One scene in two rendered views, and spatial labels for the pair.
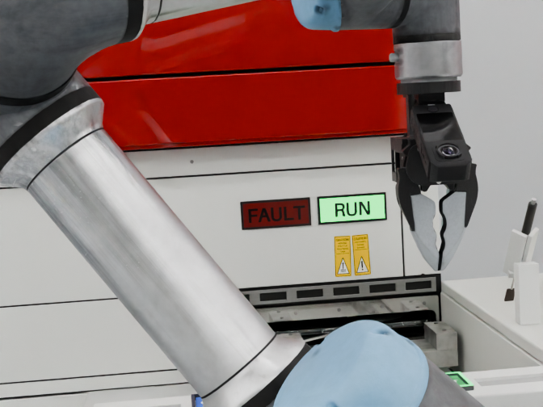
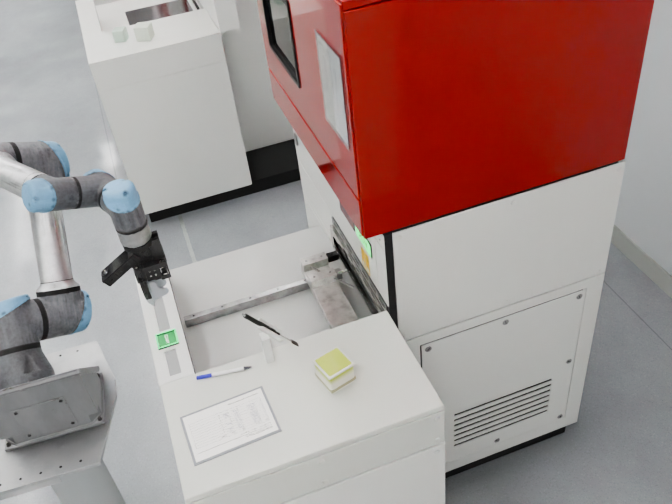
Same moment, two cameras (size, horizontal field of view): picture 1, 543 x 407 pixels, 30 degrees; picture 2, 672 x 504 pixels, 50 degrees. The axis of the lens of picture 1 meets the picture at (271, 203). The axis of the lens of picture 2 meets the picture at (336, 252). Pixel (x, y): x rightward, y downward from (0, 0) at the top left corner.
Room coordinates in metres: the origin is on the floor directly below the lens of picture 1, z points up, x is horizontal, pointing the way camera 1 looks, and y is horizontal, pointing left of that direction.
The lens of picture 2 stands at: (1.37, -1.62, 2.35)
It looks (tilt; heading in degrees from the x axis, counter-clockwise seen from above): 40 degrees down; 80
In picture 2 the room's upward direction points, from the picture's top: 7 degrees counter-clockwise
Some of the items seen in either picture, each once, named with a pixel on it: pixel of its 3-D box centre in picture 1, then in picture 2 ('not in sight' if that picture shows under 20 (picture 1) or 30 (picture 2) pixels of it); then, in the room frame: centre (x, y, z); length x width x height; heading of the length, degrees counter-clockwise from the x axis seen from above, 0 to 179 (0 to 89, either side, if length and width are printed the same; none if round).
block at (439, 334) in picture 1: (439, 334); not in sight; (1.62, -0.26, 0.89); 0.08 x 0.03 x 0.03; 5
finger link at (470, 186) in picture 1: (455, 188); (143, 284); (1.13, -0.21, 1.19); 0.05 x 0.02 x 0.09; 95
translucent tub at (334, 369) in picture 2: not in sight; (334, 370); (1.53, -0.47, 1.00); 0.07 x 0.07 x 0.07; 20
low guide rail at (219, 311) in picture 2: not in sight; (264, 297); (1.41, 0.02, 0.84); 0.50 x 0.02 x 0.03; 5
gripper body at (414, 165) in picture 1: (428, 135); (146, 257); (1.15, -0.18, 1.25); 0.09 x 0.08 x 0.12; 5
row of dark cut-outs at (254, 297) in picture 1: (309, 293); (357, 260); (1.70, -0.06, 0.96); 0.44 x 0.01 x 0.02; 95
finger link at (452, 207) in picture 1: (446, 227); (157, 293); (1.15, -0.20, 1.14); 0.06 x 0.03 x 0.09; 5
